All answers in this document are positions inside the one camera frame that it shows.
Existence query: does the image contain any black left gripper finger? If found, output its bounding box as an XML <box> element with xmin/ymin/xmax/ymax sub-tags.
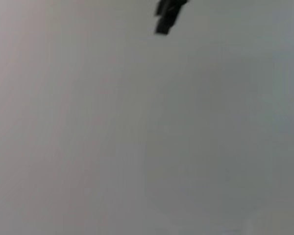
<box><xmin>153</xmin><ymin>0</ymin><xmax>191</xmax><ymax>36</ymax></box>

